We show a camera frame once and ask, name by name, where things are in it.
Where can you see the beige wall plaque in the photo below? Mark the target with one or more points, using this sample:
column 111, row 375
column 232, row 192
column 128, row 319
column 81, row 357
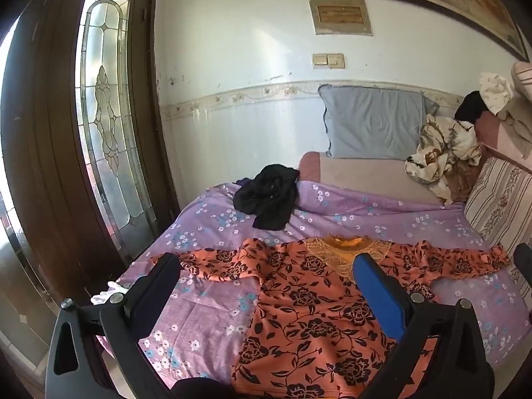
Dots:
column 341, row 14

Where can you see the grey pillow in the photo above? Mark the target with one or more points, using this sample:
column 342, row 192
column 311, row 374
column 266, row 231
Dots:
column 374, row 120

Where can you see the purple floral bed sheet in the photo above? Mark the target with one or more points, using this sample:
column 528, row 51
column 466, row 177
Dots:
column 216, row 299

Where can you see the cream brown patterned blanket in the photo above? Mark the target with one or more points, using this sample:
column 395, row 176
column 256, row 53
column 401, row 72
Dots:
column 444, row 149

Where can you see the orange black floral shirt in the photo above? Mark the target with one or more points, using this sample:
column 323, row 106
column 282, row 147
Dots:
column 316, row 299

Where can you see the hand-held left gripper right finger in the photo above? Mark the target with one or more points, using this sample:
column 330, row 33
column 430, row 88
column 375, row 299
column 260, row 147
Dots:
column 379, row 293

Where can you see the striped floral pillow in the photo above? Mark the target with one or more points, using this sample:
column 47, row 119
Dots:
column 498, row 199

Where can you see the pink folded blanket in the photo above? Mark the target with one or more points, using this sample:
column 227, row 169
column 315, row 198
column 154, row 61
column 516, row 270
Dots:
column 505, row 137

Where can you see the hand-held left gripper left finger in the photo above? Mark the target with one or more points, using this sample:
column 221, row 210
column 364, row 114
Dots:
column 154, row 299

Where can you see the black crumpled garment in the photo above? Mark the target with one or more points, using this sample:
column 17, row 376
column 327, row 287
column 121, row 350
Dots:
column 266, row 195

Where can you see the wooden door with leaded glass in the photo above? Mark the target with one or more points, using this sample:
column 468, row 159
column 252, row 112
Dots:
column 54, row 153

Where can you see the cream crumpled cloth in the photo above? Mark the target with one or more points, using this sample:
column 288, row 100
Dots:
column 496, row 91

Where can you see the small white cloth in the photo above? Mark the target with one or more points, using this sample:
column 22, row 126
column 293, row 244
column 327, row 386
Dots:
column 106, row 295

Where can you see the beige wall light switch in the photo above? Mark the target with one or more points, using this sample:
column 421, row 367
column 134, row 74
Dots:
column 328, row 60

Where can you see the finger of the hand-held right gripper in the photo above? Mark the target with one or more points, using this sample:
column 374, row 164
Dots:
column 524, row 262

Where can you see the black cloth on pile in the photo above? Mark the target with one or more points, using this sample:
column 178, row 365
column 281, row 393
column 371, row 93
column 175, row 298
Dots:
column 469, row 108

